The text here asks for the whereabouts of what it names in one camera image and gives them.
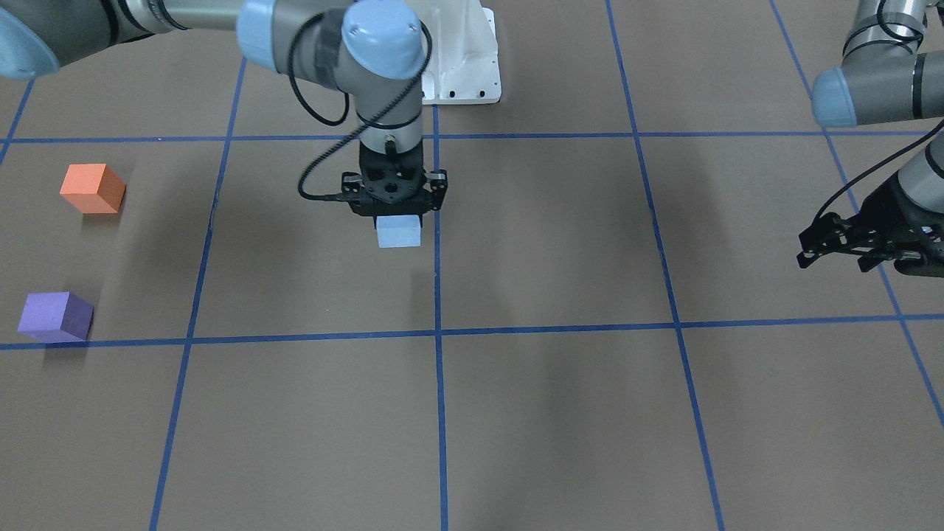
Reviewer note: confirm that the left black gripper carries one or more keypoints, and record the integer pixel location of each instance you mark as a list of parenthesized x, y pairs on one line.
[(897, 203)]

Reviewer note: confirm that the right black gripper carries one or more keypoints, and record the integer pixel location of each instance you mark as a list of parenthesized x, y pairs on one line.
[(438, 188)]

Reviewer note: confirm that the light blue foam block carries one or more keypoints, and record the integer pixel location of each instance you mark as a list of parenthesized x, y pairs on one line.
[(398, 231)]

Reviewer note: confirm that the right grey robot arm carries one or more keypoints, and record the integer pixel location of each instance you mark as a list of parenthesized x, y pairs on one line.
[(366, 57)]

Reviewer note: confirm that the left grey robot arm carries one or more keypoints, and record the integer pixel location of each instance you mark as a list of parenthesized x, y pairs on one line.
[(884, 77)]

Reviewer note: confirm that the orange foam block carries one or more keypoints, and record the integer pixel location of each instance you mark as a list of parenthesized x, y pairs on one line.
[(93, 189)]

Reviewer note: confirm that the purple foam block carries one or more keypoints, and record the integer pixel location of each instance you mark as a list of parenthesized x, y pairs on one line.
[(56, 317)]

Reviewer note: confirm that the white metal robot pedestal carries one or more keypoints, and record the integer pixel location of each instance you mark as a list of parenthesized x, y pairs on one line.
[(464, 69)]

